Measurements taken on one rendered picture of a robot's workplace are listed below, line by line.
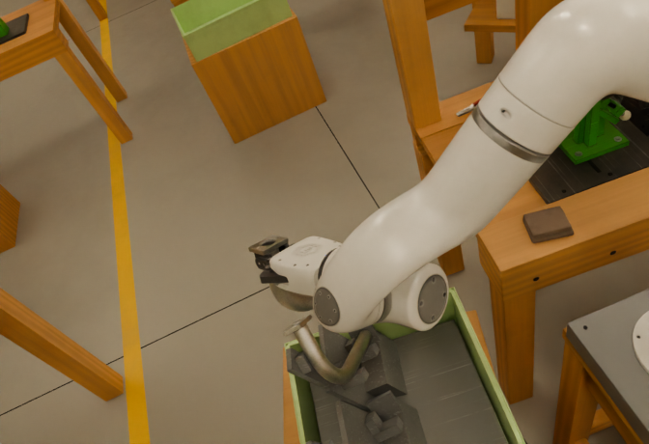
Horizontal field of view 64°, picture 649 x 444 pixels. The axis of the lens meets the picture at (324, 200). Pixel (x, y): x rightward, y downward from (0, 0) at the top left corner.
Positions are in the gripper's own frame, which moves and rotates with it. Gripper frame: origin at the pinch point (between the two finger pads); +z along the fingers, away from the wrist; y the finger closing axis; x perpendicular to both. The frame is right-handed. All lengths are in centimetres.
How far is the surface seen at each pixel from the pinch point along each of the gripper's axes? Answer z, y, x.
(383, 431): -4.6, -12.1, 43.4
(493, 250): -4, -61, 26
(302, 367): 3.7, -2.8, 25.1
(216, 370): 128, -41, 98
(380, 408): -1.0, -15.9, 42.2
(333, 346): 10.1, -16.1, 30.7
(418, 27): 23, -79, -29
